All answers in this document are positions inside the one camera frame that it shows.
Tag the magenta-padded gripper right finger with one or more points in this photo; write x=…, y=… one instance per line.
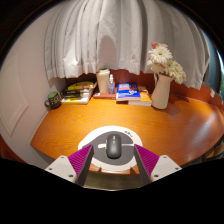
x=163, y=166

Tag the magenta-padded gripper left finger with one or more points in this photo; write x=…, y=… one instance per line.
x=65, y=166

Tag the black computer mouse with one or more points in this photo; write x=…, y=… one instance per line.
x=113, y=146

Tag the round white grey mouse pad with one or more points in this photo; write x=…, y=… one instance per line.
x=100, y=135

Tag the dark green mug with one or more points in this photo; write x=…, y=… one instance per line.
x=53, y=100

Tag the orange yellow book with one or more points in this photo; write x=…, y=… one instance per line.
x=146, y=99

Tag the white ceramic vase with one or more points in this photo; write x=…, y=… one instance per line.
x=161, y=93

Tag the stack of yellow black books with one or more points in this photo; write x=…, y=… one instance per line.
x=78, y=91

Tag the flat red book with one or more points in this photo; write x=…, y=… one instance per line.
x=103, y=96

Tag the blue book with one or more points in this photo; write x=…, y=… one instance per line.
x=127, y=91

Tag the clear sanitizer bottle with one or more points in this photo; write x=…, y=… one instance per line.
x=111, y=86

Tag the white tissue container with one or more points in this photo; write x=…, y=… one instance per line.
x=102, y=81

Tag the white flower bouquet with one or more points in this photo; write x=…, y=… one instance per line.
x=165, y=58

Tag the dark glass window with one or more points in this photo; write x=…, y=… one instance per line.
x=216, y=66

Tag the white curtain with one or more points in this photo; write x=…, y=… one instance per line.
x=116, y=33

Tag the white wall socket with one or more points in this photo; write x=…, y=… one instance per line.
x=212, y=92

